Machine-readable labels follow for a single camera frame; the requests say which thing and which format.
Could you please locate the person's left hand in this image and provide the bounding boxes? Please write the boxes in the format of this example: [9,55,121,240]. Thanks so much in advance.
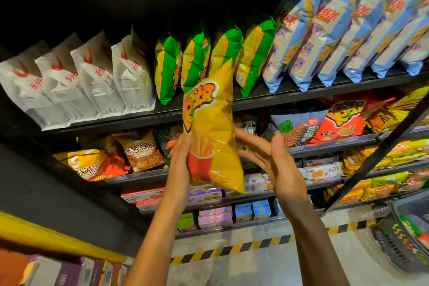
[163,134,193,216]

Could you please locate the person's right hand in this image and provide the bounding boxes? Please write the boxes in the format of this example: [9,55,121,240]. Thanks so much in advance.
[235,127,309,219]

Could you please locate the dark shrimp chip bags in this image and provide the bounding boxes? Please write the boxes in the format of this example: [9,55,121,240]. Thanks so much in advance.
[235,115,265,137]
[270,109,329,148]
[157,125,185,163]

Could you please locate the tan snack bag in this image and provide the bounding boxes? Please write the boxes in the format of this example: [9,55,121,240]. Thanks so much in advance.
[114,130,166,172]

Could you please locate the row of small blue boxes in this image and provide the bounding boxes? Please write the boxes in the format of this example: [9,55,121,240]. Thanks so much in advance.
[233,201,282,223]

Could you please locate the black metal shelf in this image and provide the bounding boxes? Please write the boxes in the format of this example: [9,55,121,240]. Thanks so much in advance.
[0,0,429,240]

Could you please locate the row of orange chip bags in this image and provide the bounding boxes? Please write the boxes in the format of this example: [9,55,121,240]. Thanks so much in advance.
[307,95,396,144]

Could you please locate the orange yellow snack bag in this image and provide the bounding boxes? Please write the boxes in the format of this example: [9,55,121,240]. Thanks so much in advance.
[54,138,131,183]

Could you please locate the green fries snack bag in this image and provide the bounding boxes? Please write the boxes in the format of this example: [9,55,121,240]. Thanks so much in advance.
[208,24,244,79]
[154,34,183,105]
[235,17,278,97]
[401,215,423,238]
[181,31,212,92]

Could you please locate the row of plain white bags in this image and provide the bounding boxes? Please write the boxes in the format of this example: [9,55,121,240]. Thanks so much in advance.
[0,28,156,131]

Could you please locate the person's left forearm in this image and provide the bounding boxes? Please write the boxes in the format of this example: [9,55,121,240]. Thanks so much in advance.
[124,205,192,286]

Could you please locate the black shopping basket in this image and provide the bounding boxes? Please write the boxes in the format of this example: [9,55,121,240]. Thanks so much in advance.
[372,189,429,273]

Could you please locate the stack of noodle cartons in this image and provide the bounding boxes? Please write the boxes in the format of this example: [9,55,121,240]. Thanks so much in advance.
[0,249,131,286]

